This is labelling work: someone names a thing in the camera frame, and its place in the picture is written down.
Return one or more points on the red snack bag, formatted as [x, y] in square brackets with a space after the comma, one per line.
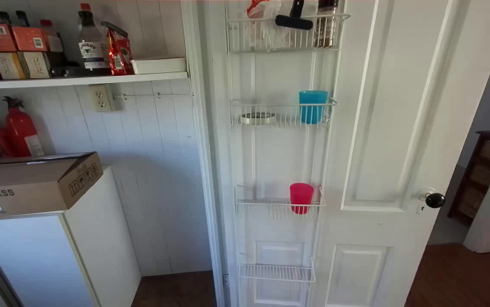
[117, 49]

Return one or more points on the dark bottle on shelf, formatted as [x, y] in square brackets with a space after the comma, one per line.
[54, 47]

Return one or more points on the right orange carton box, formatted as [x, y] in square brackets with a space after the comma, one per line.
[32, 46]

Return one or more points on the clear liquor bottle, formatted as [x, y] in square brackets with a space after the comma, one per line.
[90, 40]

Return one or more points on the black door knob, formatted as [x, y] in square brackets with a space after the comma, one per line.
[433, 199]

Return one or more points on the blue plastic cup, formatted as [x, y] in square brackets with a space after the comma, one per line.
[310, 105]

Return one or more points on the pink plastic cup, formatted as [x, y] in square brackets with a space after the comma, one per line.
[300, 196]

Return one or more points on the dark wooden drawer unit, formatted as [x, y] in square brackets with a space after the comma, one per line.
[474, 182]

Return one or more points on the white wire door rack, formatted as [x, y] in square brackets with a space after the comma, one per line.
[271, 148]

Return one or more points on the left orange carton box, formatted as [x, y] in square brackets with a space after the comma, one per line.
[10, 64]

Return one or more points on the red fire extinguisher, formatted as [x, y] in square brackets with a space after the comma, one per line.
[20, 127]

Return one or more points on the white flat box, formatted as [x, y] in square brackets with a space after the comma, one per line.
[158, 64]

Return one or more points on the cardboard box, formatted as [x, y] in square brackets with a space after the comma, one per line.
[49, 182]

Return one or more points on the white panel door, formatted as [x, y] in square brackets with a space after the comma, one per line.
[409, 75]

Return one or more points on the white cabinet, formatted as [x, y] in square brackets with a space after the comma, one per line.
[75, 257]

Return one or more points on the white wall shelf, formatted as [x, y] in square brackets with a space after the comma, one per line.
[90, 80]

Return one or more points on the wall power outlet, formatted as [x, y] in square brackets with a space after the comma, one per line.
[102, 97]

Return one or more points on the black handled brush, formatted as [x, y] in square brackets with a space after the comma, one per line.
[293, 18]

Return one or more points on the orange carton box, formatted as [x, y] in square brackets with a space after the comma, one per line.
[10, 64]
[32, 46]

